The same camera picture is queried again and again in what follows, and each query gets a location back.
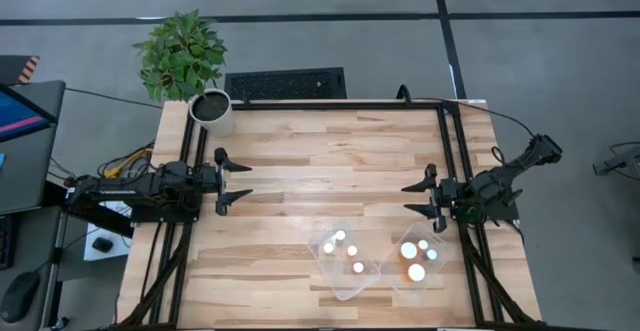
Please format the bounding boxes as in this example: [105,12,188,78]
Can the green leafy plant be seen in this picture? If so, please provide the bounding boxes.
[132,9,229,103]

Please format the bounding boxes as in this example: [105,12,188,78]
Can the white plant pot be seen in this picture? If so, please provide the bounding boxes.
[188,88,236,139]

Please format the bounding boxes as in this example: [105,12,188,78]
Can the grey floor stand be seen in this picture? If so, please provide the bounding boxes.
[592,140,640,177]

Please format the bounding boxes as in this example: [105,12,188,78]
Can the orange black striped mat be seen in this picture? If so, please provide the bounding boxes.
[0,54,41,86]

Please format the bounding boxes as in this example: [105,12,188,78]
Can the white paper sheet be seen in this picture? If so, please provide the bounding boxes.
[83,200,134,262]

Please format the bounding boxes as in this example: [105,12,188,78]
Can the black diagonal bar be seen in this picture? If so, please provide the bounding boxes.
[42,179,135,239]

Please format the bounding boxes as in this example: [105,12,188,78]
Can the black computer mouse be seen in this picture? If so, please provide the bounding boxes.
[0,270,41,325]

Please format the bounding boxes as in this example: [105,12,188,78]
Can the yellow cable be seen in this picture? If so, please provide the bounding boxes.
[102,146,155,180]

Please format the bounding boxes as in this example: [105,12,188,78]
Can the black aluminium table frame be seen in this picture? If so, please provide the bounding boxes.
[117,98,539,331]

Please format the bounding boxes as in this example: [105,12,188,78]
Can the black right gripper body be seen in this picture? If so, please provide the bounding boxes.
[423,163,464,234]

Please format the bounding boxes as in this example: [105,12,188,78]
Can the black keyboard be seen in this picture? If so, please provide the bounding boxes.
[0,214,15,271]

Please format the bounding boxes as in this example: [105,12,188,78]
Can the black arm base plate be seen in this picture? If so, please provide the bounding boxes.
[446,183,520,222]
[129,200,202,224]

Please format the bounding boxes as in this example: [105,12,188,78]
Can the computer monitor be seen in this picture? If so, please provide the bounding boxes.
[0,83,59,145]

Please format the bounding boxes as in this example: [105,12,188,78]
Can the clear plastic bin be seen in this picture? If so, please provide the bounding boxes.
[378,221,455,306]
[304,220,382,302]

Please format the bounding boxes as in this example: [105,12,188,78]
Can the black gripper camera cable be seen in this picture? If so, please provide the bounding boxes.
[489,144,507,168]

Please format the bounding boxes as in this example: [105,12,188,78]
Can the small black device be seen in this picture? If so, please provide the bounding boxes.
[91,236,115,254]

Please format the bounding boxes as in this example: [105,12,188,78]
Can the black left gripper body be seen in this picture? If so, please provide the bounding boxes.
[199,146,231,218]

